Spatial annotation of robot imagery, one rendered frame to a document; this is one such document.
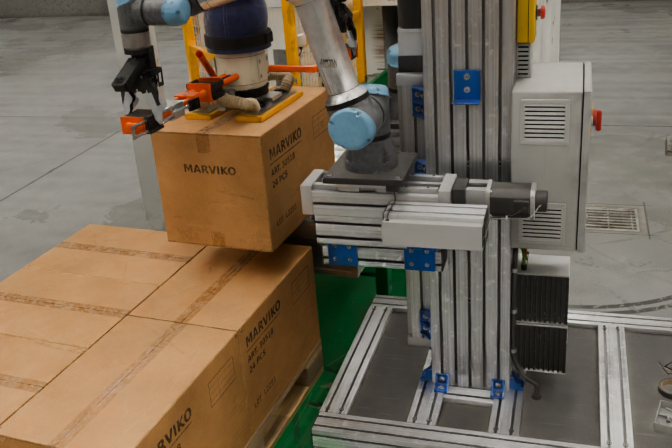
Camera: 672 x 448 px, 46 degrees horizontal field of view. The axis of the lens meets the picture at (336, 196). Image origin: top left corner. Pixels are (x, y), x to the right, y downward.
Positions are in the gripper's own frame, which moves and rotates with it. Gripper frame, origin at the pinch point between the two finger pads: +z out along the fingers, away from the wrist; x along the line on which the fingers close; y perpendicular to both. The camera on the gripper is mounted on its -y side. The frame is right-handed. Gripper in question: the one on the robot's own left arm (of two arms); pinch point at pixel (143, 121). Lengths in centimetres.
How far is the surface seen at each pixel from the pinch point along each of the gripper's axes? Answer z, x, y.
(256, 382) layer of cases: 90, -20, 11
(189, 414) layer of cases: 75, -20, -27
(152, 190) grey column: 83, 101, 140
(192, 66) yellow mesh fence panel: 30, 100, 191
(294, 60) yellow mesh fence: 26, 39, 192
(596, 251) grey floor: 117, -115, 191
